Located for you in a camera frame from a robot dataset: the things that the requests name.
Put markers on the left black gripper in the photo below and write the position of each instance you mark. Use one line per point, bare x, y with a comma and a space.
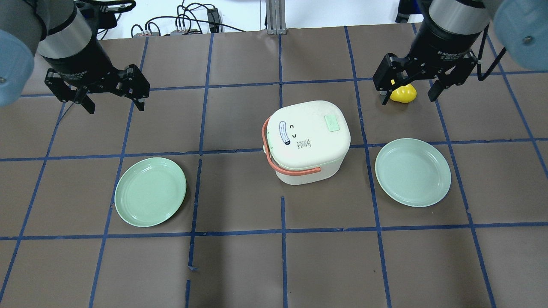
80, 60

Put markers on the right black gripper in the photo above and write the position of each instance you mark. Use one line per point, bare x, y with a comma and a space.
441, 46

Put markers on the white rice cooker orange handle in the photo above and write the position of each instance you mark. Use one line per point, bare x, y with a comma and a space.
306, 142

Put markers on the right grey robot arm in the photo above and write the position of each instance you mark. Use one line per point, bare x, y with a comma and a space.
520, 26

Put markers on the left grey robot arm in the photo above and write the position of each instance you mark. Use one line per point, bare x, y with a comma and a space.
64, 34

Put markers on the yellow toy lemon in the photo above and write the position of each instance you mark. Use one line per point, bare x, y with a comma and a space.
404, 94

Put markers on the right green plate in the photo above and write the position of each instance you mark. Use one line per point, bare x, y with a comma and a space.
413, 173

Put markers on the green plate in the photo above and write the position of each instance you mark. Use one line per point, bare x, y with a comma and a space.
413, 173
150, 192

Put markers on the left green plate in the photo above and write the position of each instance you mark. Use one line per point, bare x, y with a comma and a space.
150, 192

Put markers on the black power adapter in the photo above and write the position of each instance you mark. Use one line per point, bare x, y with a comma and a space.
213, 20

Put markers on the aluminium frame post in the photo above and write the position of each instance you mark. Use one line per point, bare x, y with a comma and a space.
275, 17

